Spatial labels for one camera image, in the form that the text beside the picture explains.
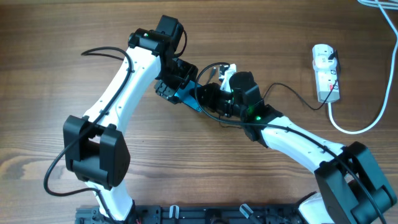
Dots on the white usb charger adapter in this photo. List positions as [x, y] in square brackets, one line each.
[323, 63]

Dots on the white power strip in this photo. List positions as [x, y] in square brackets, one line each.
[326, 81]

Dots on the blue screen smartphone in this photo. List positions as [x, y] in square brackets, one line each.
[186, 98]

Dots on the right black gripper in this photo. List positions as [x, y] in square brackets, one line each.
[212, 90]

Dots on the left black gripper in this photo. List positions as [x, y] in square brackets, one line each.
[168, 91]

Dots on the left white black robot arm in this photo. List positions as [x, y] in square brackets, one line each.
[95, 148]

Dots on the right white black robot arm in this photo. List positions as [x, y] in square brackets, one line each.
[352, 186]

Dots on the black mounting rail base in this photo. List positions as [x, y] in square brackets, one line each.
[269, 214]

